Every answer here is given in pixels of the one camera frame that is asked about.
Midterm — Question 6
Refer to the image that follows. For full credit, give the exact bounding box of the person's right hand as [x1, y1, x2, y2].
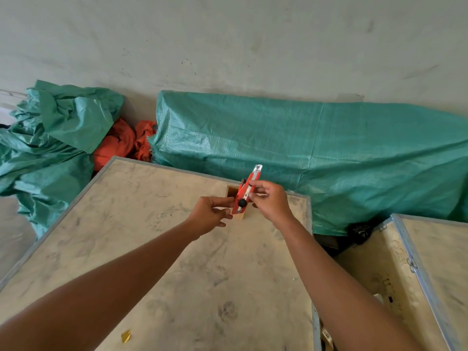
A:
[247, 180, 294, 231]

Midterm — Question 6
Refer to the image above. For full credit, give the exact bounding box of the person's left hand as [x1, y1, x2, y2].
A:
[185, 196, 235, 240]

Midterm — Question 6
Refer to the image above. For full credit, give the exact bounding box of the red utility knife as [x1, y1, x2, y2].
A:
[232, 164, 263, 215]

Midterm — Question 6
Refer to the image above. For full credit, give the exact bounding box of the person's left forearm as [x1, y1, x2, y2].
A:
[0, 218, 201, 351]

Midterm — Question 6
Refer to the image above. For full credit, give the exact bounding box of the person's right forearm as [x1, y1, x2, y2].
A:
[272, 215, 425, 351]

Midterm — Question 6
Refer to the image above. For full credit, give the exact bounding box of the small wooden box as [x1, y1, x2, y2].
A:
[225, 184, 254, 221]

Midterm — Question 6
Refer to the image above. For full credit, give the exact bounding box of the large green tarp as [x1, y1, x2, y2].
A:
[147, 90, 468, 237]

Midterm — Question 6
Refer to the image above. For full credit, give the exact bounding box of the large wooden crate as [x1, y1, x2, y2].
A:
[0, 156, 323, 351]

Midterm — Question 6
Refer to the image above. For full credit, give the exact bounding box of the black plastic bag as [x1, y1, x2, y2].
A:
[347, 220, 378, 246]

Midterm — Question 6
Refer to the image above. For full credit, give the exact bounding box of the orange cloth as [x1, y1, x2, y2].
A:
[91, 118, 158, 173]

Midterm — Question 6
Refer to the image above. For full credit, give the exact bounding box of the crumpled green tarp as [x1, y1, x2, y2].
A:
[0, 80, 126, 239]

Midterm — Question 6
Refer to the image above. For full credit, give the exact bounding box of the open wooden crate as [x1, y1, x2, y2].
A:
[320, 213, 468, 351]

